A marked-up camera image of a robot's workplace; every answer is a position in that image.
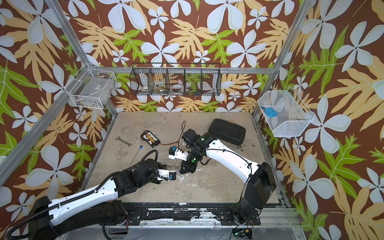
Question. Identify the black plastic case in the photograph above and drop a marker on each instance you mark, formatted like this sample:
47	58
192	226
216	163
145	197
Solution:
227	131

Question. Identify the white mesh basket right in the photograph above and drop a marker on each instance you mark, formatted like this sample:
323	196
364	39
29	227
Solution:
294	116

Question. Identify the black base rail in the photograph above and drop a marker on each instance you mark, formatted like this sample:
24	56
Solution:
200	214

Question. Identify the blue object in basket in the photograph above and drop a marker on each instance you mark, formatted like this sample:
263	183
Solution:
270	112

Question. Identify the black battery charging board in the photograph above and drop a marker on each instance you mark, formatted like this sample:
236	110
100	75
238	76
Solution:
150	138

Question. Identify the white wire basket left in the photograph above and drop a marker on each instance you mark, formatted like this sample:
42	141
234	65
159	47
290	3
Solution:
91	87

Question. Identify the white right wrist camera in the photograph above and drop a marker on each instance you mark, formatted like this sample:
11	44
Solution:
177	154

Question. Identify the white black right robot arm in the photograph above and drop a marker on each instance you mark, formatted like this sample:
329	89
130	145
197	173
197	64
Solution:
259	180

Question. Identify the silver open-end wrench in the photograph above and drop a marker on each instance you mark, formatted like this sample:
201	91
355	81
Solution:
123	141

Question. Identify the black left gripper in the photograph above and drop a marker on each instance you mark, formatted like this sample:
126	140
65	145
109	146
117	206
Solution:
158	164

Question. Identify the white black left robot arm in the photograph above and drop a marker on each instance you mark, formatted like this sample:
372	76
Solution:
50	219

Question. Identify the black wire basket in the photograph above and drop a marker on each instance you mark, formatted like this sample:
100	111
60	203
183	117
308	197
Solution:
195	79

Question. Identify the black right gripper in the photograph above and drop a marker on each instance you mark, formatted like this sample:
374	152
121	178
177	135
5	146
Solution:
186	167

